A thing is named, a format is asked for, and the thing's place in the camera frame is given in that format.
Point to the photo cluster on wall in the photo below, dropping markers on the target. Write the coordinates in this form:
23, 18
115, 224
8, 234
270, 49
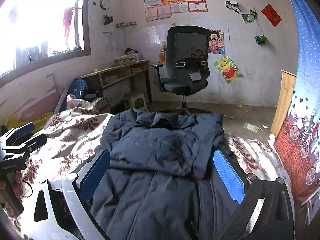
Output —
233, 5

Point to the green wrapper on floor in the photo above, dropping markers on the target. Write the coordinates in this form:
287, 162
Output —
251, 127

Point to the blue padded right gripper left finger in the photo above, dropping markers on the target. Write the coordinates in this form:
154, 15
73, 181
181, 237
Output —
91, 174

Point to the Winnie the Pooh poster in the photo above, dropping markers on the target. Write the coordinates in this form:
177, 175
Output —
227, 68

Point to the green plastic stool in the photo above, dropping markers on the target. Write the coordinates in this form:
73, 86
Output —
135, 100

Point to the floral white red bedspread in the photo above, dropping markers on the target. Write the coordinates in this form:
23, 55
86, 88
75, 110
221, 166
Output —
52, 208

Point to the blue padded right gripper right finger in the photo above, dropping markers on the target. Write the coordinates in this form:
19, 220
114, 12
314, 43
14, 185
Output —
228, 173

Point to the dark navy padded jacket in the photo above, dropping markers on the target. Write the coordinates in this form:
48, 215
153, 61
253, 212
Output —
161, 182

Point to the clutter pile on desk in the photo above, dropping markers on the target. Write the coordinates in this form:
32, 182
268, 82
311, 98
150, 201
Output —
130, 55

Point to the red paper envelope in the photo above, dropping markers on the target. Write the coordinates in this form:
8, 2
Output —
271, 15

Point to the black mesh office chair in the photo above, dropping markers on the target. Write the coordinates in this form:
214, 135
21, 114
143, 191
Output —
185, 71

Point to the yellow green bag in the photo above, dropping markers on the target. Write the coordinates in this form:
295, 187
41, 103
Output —
39, 123

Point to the person's left hand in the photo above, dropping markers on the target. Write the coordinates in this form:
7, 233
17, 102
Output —
16, 186

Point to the light wooden cabinet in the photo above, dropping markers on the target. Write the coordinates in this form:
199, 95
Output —
288, 81

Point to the window with brown frame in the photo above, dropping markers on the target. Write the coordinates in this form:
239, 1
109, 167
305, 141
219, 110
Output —
39, 33

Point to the wooden desk with shelf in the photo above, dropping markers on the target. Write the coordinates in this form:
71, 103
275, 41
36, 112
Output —
101, 80

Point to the round white wall clock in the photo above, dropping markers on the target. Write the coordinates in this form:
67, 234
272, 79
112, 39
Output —
105, 4

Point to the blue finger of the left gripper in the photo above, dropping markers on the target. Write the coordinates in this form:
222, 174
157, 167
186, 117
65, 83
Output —
24, 130

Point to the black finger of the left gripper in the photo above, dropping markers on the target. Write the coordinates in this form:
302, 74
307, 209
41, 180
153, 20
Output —
34, 143

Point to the blue printed bicycle curtain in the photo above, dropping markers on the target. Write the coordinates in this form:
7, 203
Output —
297, 142

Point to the anime cartoon poster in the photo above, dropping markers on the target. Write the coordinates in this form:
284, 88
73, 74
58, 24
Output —
216, 42

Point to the green hanging pouch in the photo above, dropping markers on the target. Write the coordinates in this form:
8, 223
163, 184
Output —
260, 39

